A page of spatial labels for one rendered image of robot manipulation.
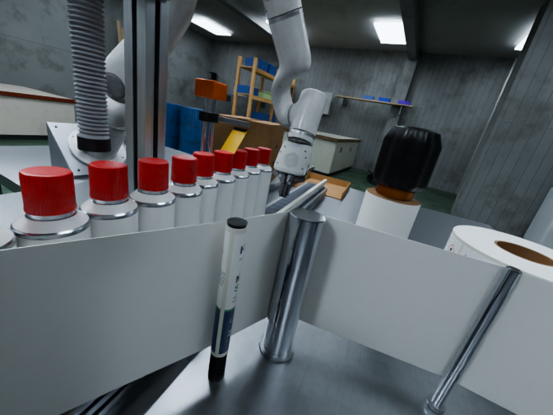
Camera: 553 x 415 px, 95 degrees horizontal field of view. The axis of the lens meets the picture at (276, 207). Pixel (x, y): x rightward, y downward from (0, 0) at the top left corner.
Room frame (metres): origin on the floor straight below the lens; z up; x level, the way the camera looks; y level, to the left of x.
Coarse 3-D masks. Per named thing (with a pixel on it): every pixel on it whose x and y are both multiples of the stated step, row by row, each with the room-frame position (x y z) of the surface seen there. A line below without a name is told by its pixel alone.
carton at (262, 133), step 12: (252, 120) 1.07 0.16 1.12; (216, 132) 1.08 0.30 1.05; (228, 132) 1.07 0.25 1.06; (252, 132) 1.05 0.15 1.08; (264, 132) 1.05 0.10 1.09; (276, 132) 1.15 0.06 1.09; (216, 144) 1.07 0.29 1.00; (240, 144) 1.06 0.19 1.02; (252, 144) 1.05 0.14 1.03; (264, 144) 1.05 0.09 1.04; (276, 144) 1.20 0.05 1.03; (276, 156) 1.26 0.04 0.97
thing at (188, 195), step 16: (176, 160) 0.32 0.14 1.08; (192, 160) 0.33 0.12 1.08; (176, 176) 0.32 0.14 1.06; (192, 176) 0.33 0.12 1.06; (176, 192) 0.31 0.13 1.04; (192, 192) 0.32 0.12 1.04; (176, 208) 0.31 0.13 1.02; (192, 208) 0.32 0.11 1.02; (176, 224) 0.31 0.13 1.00; (192, 224) 0.32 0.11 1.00
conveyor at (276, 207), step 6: (306, 186) 1.14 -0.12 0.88; (312, 186) 1.16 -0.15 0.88; (324, 186) 1.21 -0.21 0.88; (294, 192) 1.00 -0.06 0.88; (300, 192) 1.02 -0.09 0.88; (318, 192) 1.09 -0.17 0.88; (282, 198) 0.89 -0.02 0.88; (288, 198) 0.90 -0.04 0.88; (294, 198) 0.91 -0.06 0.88; (306, 198) 0.94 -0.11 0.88; (276, 204) 0.81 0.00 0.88; (282, 204) 0.82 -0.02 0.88; (300, 204) 0.86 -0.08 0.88; (270, 210) 0.75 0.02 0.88; (276, 210) 0.76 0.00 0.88
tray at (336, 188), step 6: (312, 174) 1.56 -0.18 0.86; (306, 180) 1.47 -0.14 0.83; (312, 180) 1.50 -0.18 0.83; (318, 180) 1.53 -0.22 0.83; (330, 180) 1.52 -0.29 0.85; (336, 180) 1.51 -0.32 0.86; (342, 180) 1.50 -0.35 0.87; (294, 186) 1.28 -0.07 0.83; (330, 186) 1.44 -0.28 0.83; (336, 186) 1.46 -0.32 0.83; (342, 186) 1.49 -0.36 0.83; (348, 186) 1.39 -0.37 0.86; (330, 192) 1.30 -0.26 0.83; (336, 192) 1.33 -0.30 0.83; (342, 192) 1.21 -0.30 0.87
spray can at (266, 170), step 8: (264, 152) 0.57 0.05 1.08; (264, 160) 0.57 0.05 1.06; (264, 168) 0.56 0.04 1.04; (264, 176) 0.56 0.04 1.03; (264, 184) 0.56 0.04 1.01; (264, 192) 0.56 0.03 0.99; (256, 200) 0.56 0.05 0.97; (264, 200) 0.57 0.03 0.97; (256, 208) 0.56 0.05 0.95; (264, 208) 0.57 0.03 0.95; (256, 216) 0.56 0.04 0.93
